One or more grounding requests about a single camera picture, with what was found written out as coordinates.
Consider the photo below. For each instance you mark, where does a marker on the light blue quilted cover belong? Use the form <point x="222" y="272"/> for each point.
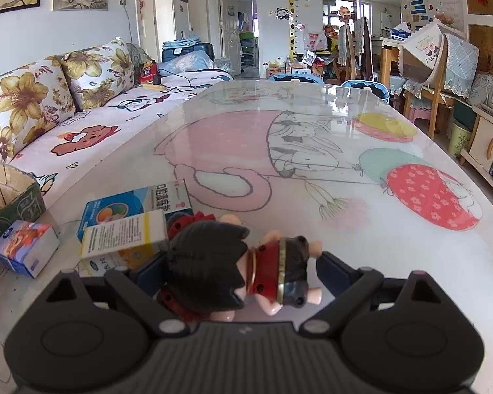
<point x="460" y="65"/>

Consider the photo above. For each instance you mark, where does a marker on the dark blue suitcase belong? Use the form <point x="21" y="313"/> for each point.
<point x="189" y="49"/>

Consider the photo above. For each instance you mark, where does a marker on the wooden chair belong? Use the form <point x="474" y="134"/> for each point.
<point x="435" y="106"/>

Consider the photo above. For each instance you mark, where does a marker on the black-haired doll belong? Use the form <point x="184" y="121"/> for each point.
<point x="213" y="262"/>

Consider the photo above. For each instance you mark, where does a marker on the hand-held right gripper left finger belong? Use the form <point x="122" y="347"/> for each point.
<point x="150" y="273"/>

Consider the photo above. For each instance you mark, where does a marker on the light blue pillow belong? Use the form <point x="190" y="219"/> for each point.
<point x="193" y="63"/>

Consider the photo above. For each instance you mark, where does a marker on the tilted cardboard box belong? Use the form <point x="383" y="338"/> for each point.
<point x="421" y="53"/>

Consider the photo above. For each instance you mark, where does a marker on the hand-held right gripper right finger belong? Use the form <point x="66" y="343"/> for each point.
<point x="330" y="273"/>

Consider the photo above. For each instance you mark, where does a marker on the brown cardboard box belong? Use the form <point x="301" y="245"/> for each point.
<point x="16" y="209"/>

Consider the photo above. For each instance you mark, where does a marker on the wooden dining table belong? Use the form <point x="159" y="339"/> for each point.
<point x="388" y="61"/>

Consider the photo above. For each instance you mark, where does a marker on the blue and orange medicine box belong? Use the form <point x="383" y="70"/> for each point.
<point x="123" y="207"/>

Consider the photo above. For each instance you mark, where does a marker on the green waste bin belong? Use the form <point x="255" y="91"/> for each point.
<point x="461" y="139"/>

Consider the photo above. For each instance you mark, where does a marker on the white and blue box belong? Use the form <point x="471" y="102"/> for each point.
<point x="107" y="264"/>

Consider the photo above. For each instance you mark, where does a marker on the small floral cushion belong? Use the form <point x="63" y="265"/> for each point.
<point x="98" y="74"/>

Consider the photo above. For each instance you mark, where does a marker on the cream television cabinet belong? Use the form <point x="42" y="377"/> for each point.
<point x="487" y="143"/>

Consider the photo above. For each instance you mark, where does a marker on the blue plastic stool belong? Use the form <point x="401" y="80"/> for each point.
<point x="365" y="88"/>
<point x="295" y="77"/>

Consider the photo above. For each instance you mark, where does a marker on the sofa with cartoon cover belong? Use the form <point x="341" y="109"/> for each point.
<point x="107" y="131"/>

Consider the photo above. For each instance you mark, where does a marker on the giraffe height chart sticker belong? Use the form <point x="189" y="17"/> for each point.
<point x="293" y="8"/>

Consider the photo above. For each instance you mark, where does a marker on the white and yellow medicine box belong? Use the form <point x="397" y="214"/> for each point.
<point x="119" y="232"/>

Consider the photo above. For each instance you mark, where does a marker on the small blue cartoon box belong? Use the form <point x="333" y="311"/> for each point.
<point x="24" y="246"/>

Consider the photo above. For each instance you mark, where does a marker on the large floral cushion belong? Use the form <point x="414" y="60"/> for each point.
<point x="24" y="106"/>

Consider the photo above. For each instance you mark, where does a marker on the red snack box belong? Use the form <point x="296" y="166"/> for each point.
<point x="148" y="72"/>

